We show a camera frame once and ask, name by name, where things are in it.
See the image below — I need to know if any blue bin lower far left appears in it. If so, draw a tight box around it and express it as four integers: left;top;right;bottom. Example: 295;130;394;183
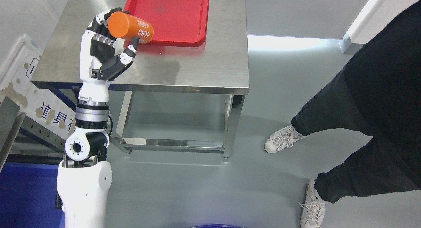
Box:
0;162;64;228

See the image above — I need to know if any person in black clothes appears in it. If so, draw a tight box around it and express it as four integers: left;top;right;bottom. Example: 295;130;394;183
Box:
291;1;421;203

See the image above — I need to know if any red plastic tray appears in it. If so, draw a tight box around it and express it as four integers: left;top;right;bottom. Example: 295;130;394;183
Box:
124;0;210;47

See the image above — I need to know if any orange cylindrical capacitor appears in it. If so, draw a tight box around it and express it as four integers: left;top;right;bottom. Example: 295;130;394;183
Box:
107;11;154;44

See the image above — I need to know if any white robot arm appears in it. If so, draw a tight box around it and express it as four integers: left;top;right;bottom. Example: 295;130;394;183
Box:
57;100;113;228

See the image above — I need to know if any white sneaker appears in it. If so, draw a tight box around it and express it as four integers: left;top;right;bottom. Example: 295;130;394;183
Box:
299;179;327;228
264;125;307;153

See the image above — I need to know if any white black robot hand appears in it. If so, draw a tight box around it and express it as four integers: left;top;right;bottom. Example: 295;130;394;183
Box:
78;7;139;104

